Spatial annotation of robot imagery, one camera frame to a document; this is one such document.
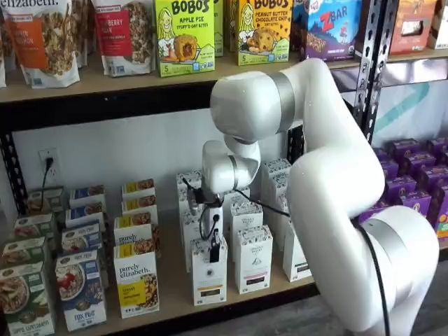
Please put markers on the green Bobo's Apple Pie box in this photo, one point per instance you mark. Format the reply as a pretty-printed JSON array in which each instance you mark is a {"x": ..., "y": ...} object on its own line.
[
  {"x": 185, "y": 38},
  {"x": 218, "y": 28}
]

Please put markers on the white wall outlet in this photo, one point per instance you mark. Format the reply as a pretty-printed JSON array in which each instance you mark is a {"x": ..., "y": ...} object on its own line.
[{"x": 55, "y": 154}]

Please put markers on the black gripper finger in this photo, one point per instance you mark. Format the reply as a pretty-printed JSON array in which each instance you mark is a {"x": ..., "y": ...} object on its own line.
[{"x": 216, "y": 246}]

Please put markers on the white box with pink strip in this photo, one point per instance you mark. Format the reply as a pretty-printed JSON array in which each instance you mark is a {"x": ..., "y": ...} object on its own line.
[
  {"x": 253, "y": 259},
  {"x": 226, "y": 210},
  {"x": 246, "y": 217}
]

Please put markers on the black metal shelf frame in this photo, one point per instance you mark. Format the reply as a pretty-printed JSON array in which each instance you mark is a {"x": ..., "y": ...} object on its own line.
[
  {"x": 379, "y": 35},
  {"x": 105, "y": 112}
]

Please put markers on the green cereal box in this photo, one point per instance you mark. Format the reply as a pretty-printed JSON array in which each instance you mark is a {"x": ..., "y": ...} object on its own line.
[
  {"x": 35, "y": 227},
  {"x": 24, "y": 252},
  {"x": 45, "y": 199},
  {"x": 24, "y": 301}
]

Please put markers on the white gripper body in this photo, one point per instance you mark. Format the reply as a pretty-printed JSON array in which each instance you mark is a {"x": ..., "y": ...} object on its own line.
[{"x": 214, "y": 218}]

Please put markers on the yellow Bobo's peanut butter box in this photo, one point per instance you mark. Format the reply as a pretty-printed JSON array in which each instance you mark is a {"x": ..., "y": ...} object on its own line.
[
  {"x": 264, "y": 31},
  {"x": 232, "y": 24}
]

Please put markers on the white box with yellow strip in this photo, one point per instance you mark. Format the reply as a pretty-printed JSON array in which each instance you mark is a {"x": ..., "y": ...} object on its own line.
[
  {"x": 187, "y": 227},
  {"x": 189, "y": 174},
  {"x": 209, "y": 280},
  {"x": 182, "y": 201}
]

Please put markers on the yellow Purely Elizabeth box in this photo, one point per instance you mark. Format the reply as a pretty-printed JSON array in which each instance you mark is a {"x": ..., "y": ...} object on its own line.
[
  {"x": 138, "y": 189},
  {"x": 136, "y": 280},
  {"x": 140, "y": 206},
  {"x": 133, "y": 231}
]

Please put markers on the white box with grey strip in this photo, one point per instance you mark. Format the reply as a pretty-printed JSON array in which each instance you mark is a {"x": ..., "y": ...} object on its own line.
[
  {"x": 294, "y": 259},
  {"x": 281, "y": 227},
  {"x": 276, "y": 166},
  {"x": 278, "y": 185}
]

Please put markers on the cream snack box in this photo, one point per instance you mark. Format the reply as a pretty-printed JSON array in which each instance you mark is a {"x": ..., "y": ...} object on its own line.
[{"x": 441, "y": 24}]

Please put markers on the red label granola bag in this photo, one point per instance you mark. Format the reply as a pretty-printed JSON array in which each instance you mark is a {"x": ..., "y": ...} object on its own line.
[{"x": 122, "y": 35}]

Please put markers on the purple Z Bar box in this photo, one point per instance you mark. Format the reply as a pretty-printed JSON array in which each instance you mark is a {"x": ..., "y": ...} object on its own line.
[{"x": 336, "y": 28}]

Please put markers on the blue Flax Plus cereal box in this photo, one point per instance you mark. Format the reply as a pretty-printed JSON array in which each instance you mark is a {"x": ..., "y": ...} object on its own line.
[
  {"x": 80, "y": 290},
  {"x": 87, "y": 196},
  {"x": 84, "y": 213},
  {"x": 82, "y": 238}
]

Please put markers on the purple snack box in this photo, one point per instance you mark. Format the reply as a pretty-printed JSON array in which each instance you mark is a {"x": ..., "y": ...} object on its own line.
[
  {"x": 400, "y": 187},
  {"x": 434, "y": 178},
  {"x": 390, "y": 171},
  {"x": 440, "y": 203},
  {"x": 437, "y": 146},
  {"x": 381, "y": 155},
  {"x": 416, "y": 203},
  {"x": 420, "y": 164},
  {"x": 404, "y": 148}
]

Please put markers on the orange label granola bag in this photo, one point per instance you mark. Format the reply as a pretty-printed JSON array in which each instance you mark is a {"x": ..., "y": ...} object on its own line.
[{"x": 42, "y": 38}]

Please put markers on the white sheet with teal stripe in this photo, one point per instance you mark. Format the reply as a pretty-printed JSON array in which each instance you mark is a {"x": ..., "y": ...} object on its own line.
[{"x": 413, "y": 112}]

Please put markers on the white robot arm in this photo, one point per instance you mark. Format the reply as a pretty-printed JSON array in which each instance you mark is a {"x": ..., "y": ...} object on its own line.
[{"x": 332, "y": 175}]

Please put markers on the wooden shelf board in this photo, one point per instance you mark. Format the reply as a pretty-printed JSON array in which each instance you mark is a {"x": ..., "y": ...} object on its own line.
[
  {"x": 171, "y": 245},
  {"x": 420, "y": 56},
  {"x": 140, "y": 84}
]

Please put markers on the orange brown snack box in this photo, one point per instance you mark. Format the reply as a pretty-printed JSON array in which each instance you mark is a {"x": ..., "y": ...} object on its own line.
[{"x": 413, "y": 28}]

